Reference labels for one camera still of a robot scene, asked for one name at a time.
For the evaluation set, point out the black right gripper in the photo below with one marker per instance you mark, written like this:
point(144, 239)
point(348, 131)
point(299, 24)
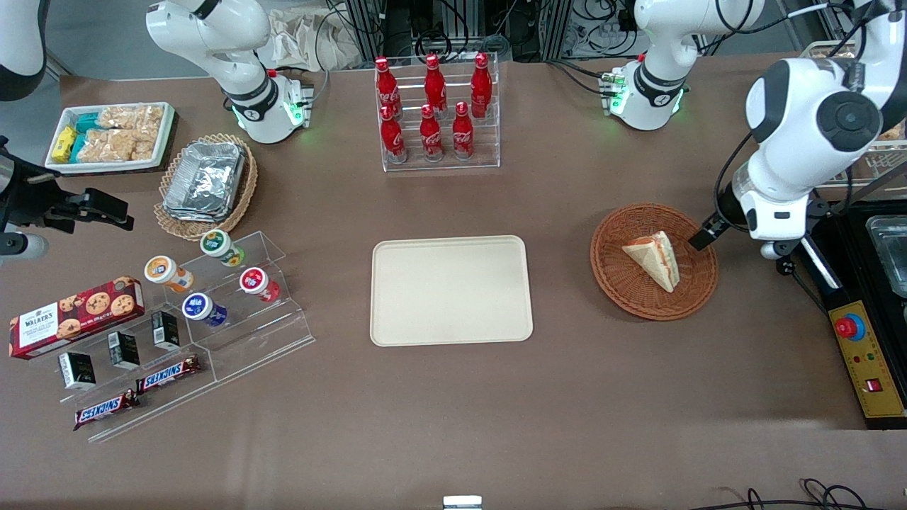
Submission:
point(28, 205)

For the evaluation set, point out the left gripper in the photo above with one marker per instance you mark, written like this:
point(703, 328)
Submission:
point(724, 214)

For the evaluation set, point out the triangular sandwich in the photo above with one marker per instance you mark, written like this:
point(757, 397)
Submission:
point(655, 258)

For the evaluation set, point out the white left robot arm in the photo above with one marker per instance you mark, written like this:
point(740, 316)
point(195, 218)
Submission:
point(801, 106)

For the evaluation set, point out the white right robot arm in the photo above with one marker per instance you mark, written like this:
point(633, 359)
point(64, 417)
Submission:
point(227, 42)

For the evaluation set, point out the round brown wicker basket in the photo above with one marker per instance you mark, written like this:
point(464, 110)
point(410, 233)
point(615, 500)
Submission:
point(638, 297)

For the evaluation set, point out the white rectangular snack tray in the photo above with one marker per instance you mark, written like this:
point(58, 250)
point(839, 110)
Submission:
point(166, 131)

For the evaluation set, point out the oval light wicker basket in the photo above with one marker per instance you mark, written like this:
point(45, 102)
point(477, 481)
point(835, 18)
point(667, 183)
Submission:
point(244, 191)

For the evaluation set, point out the beige plastic tray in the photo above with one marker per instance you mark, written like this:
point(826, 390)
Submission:
point(450, 290)

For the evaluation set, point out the rice crisp snack packet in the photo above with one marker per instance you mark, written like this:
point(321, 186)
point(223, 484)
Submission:
point(127, 117)
point(106, 145)
point(146, 145)

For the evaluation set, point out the teal snack packet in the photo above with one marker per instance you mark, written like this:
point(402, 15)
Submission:
point(78, 146)
point(86, 122)

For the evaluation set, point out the orange lid yogurt cup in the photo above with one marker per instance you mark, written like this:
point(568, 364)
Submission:
point(164, 271)

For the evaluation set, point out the yellow snack packet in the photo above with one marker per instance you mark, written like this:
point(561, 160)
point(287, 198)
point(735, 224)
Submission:
point(64, 143)

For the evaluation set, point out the stack of foil trays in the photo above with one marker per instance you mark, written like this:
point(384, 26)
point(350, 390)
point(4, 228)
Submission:
point(205, 180)

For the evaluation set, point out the red Walkers cookie box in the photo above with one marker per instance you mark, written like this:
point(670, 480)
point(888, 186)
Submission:
point(78, 315)

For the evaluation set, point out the green lid yogurt cup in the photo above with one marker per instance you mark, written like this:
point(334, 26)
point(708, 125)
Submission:
point(220, 246)

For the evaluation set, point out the small black carton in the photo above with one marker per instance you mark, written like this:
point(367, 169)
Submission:
point(124, 350)
point(76, 370)
point(166, 330)

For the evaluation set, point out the blue lid yogurt cup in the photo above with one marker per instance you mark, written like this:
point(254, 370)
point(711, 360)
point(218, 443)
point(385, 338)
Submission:
point(202, 309)

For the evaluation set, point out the black countertop appliance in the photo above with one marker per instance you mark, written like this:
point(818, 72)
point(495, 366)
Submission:
point(850, 221)

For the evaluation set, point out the red lid yogurt cup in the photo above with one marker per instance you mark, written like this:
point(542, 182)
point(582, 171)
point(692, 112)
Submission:
point(256, 282)

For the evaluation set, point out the Snickers chocolate bar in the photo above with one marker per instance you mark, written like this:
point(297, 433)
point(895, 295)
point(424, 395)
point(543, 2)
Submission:
point(168, 375)
point(106, 409)

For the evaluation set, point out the metal pan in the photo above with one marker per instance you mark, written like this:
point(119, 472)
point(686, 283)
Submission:
point(889, 255)

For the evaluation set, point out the clear acrylic stepped stand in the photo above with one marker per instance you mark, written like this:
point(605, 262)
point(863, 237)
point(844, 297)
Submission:
point(262, 340)

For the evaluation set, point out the yellow emergency stop control box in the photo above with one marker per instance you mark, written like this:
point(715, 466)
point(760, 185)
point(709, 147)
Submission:
point(868, 361)

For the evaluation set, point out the rice crisp packet in rack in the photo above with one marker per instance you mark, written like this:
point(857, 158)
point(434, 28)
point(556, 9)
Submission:
point(893, 132)

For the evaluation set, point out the clear acrylic bottle rack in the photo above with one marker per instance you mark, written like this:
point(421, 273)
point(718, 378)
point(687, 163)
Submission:
point(489, 142)

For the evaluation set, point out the red cola bottle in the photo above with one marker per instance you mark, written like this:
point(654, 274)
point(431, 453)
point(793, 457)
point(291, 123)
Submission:
point(430, 134)
point(462, 132)
point(392, 136)
point(481, 83)
point(435, 83)
point(387, 86)

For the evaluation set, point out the small white box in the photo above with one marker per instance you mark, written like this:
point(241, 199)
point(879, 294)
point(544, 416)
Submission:
point(462, 503)

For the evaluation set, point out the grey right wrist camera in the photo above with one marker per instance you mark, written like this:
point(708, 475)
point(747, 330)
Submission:
point(21, 246)

